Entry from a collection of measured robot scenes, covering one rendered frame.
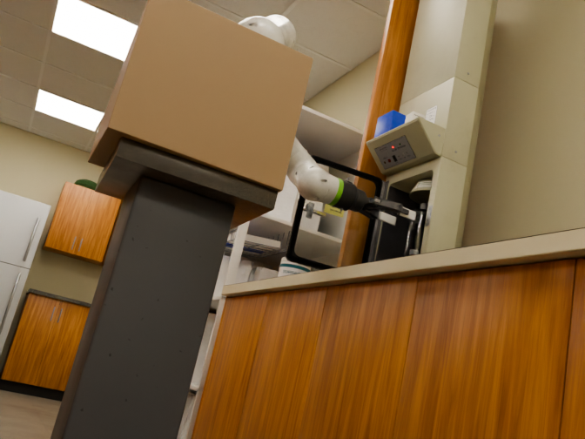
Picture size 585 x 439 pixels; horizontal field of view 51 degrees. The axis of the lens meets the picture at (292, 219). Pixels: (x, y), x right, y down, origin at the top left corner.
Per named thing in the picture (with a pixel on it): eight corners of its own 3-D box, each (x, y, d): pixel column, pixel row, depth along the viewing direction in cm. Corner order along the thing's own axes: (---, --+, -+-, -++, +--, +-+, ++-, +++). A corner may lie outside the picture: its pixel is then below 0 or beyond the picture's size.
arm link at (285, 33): (262, 4, 138) (284, 5, 188) (203, 44, 142) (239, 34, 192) (292, 56, 141) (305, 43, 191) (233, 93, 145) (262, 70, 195)
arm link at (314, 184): (295, 199, 192) (311, 167, 189) (285, 185, 203) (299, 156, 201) (333, 213, 198) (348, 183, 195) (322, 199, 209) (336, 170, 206)
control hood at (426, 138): (386, 176, 233) (390, 151, 236) (441, 155, 204) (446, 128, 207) (360, 165, 229) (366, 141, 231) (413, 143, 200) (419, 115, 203)
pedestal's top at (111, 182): (115, 156, 112) (121, 136, 113) (94, 191, 140) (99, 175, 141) (274, 209, 123) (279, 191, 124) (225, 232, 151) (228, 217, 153)
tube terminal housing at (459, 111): (419, 314, 230) (449, 128, 251) (480, 313, 201) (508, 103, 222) (363, 297, 221) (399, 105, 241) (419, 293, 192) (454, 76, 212)
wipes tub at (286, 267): (295, 300, 264) (303, 266, 268) (310, 299, 252) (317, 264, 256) (268, 292, 259) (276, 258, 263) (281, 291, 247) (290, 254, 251)
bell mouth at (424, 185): (437, 211, 230) (440, 197, 231) (470, 202, 214) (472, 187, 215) (399, 195, 223) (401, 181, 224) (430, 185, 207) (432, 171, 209)
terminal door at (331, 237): (364, 282, 220) (383, 178, 231) (285, 260, 212) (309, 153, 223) (363, 282, 221) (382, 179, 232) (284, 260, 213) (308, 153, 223)
